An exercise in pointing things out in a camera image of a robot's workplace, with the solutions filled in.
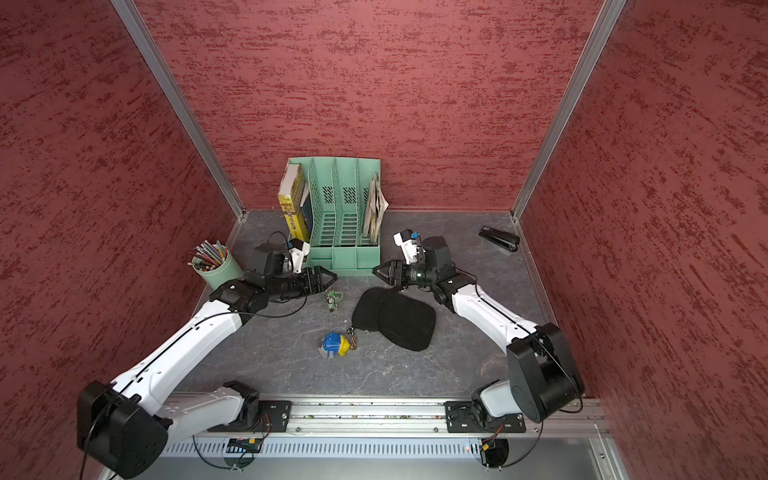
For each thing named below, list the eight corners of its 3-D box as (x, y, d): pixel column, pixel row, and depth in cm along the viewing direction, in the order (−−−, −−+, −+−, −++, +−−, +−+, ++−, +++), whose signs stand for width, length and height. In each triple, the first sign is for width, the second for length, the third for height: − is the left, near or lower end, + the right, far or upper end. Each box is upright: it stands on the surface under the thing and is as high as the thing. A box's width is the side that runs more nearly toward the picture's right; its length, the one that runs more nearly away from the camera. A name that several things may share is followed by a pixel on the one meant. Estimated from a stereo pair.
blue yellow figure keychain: (322, 358, 85) (318, 351, 80) (324, 339, 88) (321, 332, 84) (349, 358, 85) (346, 351, 80) (351, 339, 88) (348, 332, 84)
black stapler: (477, 237, 116) (479, 230, 112) (481, 229, 118) (484, 222, 115) (514, 253, 111) (518, 246, 107) (518, 244, 113) (522, 237, 110)
